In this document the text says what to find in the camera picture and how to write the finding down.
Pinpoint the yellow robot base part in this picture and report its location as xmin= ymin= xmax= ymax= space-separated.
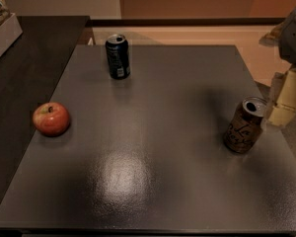
xmin=265 ymin=65 xmax=296 ymax=127

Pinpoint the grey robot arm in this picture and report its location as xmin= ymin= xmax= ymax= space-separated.
xmin=259 ymin=7 xmax=296 ymax=64

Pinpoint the dark blue soda can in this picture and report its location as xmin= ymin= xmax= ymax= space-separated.
xmin=106 ymin=35 xmax=130 ymax=80

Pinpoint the orange LaCroix soda can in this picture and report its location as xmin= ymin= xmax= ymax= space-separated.
xmin=223 ymin=97 xmax=266 ymax=153

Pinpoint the red apple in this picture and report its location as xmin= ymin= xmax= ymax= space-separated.
xmin=32 ymin=102 xmax=70 ymax=136

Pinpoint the dark wooden side counter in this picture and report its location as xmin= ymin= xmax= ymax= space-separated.
xmin=0 ymin=16 xmax=90 ymax=203

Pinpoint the white box on counter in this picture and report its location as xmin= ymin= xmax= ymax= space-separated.
xmin=0 ymin=0 xmax=24 ymax=68

